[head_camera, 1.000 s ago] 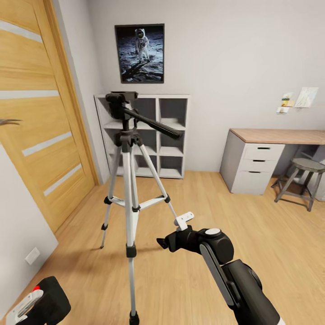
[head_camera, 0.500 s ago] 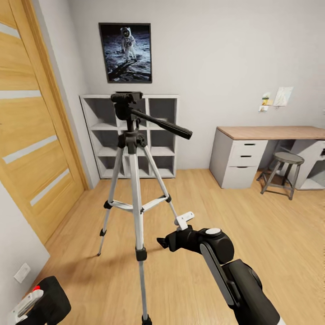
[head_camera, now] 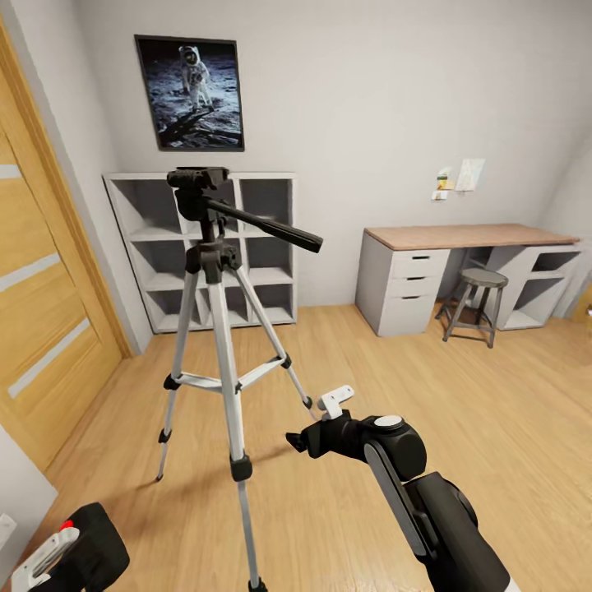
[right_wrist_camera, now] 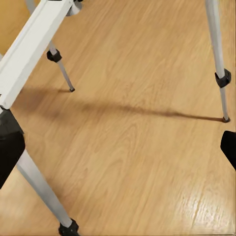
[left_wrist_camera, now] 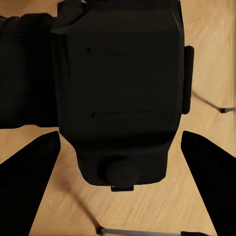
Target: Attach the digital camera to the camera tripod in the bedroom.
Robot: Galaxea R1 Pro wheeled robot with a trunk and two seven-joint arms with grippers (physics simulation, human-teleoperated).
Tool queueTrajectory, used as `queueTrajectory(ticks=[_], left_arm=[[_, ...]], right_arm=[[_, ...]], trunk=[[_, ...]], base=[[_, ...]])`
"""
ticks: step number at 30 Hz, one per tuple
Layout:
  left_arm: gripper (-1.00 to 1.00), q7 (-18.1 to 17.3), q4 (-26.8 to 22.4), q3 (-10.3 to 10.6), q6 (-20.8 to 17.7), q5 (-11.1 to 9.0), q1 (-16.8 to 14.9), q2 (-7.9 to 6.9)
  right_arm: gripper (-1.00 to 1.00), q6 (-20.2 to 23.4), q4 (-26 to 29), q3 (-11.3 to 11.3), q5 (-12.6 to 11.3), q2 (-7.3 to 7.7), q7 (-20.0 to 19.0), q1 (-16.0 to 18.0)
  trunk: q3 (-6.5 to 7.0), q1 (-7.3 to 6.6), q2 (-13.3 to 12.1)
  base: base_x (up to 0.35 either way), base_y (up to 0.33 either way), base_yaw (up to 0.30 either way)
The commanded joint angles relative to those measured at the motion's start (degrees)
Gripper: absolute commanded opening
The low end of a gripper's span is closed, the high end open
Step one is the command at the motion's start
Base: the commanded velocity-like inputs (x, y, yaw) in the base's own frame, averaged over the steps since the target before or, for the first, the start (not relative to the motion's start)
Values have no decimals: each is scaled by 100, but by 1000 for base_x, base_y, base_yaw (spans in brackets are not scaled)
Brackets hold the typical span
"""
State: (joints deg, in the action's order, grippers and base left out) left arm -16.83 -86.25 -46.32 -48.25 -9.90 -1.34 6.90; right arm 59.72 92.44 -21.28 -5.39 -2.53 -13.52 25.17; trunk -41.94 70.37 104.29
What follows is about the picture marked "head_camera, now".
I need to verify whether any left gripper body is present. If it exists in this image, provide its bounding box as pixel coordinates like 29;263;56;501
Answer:
31;554;92;592

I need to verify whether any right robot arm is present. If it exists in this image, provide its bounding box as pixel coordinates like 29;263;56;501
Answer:
285;386;520;592

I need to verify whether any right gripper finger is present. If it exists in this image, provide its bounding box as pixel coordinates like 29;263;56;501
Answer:
285;430;307;453

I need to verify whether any camera tripod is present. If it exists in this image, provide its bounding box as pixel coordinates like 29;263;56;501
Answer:
156;166;324;592

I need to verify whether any digital camera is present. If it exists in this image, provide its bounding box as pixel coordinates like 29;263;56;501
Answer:
47;502;130;592

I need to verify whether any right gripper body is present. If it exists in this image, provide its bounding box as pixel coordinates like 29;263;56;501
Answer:
303;409;358;459

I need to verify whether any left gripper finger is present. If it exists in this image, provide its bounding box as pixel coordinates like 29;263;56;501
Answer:
82;552;104;572

